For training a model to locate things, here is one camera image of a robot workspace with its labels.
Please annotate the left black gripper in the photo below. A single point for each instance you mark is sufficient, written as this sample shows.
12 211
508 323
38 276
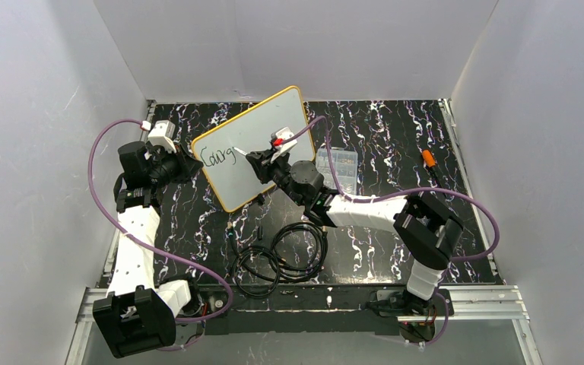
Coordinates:
184 166

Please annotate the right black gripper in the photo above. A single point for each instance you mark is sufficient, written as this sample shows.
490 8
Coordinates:
260 164

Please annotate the white whiteboard marker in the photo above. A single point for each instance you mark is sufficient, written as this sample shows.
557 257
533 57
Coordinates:
240 151

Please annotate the yellow framed whiteboard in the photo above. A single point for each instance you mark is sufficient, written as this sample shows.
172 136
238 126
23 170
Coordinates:
228 173

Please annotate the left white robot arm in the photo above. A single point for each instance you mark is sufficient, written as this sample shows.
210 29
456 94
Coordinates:
136 315

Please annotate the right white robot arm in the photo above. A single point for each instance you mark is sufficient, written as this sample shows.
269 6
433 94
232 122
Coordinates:
421 221

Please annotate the clear plastic screw box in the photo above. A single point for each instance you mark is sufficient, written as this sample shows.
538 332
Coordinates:
346 168

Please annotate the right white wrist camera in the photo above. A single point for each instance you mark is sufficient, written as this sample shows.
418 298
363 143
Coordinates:
282 141

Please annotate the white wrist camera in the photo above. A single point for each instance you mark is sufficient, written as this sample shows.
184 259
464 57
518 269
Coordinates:
160 138
282 141

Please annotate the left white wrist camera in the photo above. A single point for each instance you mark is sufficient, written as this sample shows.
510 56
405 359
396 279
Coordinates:
160 138

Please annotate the orange handled screwdriver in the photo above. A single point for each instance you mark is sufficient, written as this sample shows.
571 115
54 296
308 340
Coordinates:
430 162

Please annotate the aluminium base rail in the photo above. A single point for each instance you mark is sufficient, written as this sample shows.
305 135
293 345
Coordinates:
328 324

